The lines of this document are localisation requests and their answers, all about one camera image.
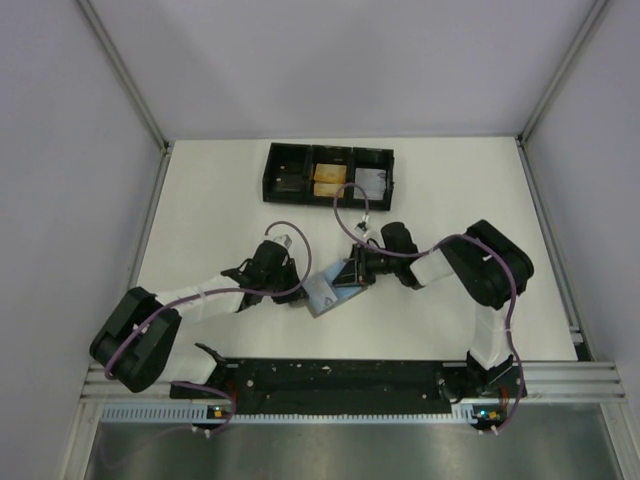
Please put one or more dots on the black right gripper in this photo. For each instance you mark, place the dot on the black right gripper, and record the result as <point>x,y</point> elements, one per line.
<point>356,263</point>

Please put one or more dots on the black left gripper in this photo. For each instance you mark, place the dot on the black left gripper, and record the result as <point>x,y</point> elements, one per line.
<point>291,279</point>

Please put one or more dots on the grey card holder wallet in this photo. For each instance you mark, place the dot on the grey card holder wallet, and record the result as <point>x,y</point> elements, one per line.
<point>344,294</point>

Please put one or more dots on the gold credit card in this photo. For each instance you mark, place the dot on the gold credit card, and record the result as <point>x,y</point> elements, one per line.
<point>321,189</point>

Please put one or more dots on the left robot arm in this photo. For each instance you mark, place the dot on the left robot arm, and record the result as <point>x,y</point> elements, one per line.
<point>144,339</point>

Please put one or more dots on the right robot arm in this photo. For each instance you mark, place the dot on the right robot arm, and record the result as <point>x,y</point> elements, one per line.
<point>492,270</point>

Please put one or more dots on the dark cards in bin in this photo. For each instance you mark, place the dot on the dark cards in bin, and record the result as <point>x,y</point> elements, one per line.
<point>289,183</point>

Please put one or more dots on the silver cards in bin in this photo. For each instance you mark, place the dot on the silver cards in bin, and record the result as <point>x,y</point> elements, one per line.
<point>372,184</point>

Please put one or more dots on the gold cards in bin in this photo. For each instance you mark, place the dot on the gold cards in bin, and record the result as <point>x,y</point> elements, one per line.
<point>330,173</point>

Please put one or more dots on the black middle storage bin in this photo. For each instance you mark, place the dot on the black middle storage bin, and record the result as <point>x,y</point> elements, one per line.
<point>327,154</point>

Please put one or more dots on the black right storage bin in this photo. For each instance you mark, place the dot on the black right storage bin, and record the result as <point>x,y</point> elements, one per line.
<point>376,159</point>

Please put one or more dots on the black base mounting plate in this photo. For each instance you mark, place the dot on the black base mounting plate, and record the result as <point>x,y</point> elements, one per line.
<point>339,387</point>

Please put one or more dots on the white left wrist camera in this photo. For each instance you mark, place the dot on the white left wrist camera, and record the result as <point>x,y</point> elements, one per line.
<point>283,240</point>

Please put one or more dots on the grey slotted cable duct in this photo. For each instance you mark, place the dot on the grey slotted cable duct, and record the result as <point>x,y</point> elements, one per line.
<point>209,415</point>

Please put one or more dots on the aluminium front frame rail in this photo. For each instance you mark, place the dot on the aluminium front frame rail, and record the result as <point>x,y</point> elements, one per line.
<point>550,382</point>

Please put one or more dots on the aluminium right frame post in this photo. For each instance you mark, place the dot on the aluminium right frame post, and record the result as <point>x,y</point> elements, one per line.
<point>588,26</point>

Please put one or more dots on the aluminium frame post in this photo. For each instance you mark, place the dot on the aluminium frame post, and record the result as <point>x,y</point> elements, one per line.
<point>588,26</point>
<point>122,73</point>

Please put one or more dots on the aluminium left frame post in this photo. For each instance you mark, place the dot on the aluminium left frame post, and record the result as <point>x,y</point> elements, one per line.
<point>122,73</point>

